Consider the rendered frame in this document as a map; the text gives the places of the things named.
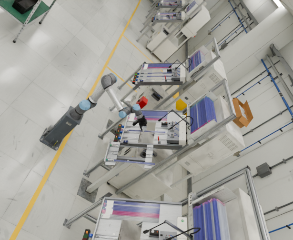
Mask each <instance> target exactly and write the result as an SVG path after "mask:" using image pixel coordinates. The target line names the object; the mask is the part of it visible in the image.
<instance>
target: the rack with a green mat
mask: <svg viewBox="0 0 293 240"><path fill-rule="evenodd" d="M14 1H15V0H0V8H1V9H2V10H4V11H5V12H6V13H7V14H9V15H10V16H11V17H13V18H14V19H15V20H16V21H17V22H18V23H20V24H21V25H22V28H21V29H20V31H19V32H18V34H17V36H16V37H15V39H14V40H13V43H16V41H17V39H18V38H19V36H20V35H21V33H22V31H23V30H24V28H25V27H26V26H27V25H29V24H30V23H32V22H33V21H35V20H36V19H37V18H39V17H40V16H42V15H43V14H44V16H43V17H42V19H41V20H40V22H39V24H41V23H42V22H43V20H44V19H45V17H46V16H47V14H48V13H49V11H50V9H51V8H52V6H53V5H54V3H55V2H56V0H54V1H53V2H52V4H51V5H50V7H49V6H48V5H46V4H45V3H44V2H43V1H42V0H38V2H37V3H36V5H35V6H34V8H33V9H31V10H29V11H27V12H26V13H24V14H21V13H19V12H18V11H17V10H16V9H14V8H13V7H12V5H13V3H14Z"/></svg>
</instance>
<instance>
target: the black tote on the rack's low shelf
mask: <svg viewBox="0 0 293 240"><path fill-rule="evenodd" d="M37 2H38V0H15V1H14V3H13V5H12V7H13V8H14V9H16V10H17V11H18V12H19V13H21V14H24V13H26V12H27V11H29V10H31V9H33V8H34V6H35V5H36V3H37Z"/></svg>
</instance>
